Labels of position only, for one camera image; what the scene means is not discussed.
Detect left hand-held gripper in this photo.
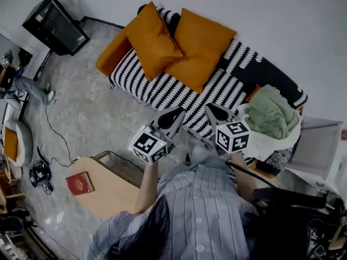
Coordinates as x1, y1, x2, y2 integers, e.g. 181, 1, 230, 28
128, 106, 187, 165

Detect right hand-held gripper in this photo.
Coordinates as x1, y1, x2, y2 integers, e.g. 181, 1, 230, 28
205, 103, 250, 155

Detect person's right forearm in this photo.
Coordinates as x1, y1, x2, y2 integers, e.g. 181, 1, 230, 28
232, 152, 257, 200

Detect person's left forearm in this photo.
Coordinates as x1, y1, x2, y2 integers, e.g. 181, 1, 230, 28
134, 162, 160, 215

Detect black white patterned sofa cover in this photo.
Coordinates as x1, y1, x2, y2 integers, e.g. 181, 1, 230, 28
108, 6, 309, 167

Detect black white patterned sofa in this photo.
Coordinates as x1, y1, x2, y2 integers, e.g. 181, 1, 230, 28
95, 4, 309, 178

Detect orange-brown panel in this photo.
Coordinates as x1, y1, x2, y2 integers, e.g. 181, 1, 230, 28
4, 127, 20, 163

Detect person's light grey trousers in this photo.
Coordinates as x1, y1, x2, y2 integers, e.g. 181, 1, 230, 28
162, 138, 234, 178

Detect green knitted blanket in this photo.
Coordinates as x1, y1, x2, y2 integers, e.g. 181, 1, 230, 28
245, 84, 300, 140

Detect white round basket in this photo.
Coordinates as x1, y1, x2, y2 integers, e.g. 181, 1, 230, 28
238, 103, 303, 162

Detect person's striped light blue shirt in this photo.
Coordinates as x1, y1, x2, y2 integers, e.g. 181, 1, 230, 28
83, 161, 258, 260

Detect light wooden table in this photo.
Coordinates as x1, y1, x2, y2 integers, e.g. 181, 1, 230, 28
72, 155, 142, 222

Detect white cabinet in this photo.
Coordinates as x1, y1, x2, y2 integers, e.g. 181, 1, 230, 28
286, 116, 347, 197

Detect red book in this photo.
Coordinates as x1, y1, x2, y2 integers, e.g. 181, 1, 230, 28
65, 171, 95, 197

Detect grey armchair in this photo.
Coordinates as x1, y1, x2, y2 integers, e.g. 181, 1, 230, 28
4, 119, 34, 178

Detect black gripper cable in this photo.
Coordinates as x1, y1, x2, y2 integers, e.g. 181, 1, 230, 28
227, 160, 275, 190

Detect black floor cable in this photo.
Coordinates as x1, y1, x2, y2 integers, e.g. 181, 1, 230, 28
44, 104, 79, 168

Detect black headset with straps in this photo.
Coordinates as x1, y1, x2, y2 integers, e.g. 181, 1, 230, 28
29, 158, 54, 195

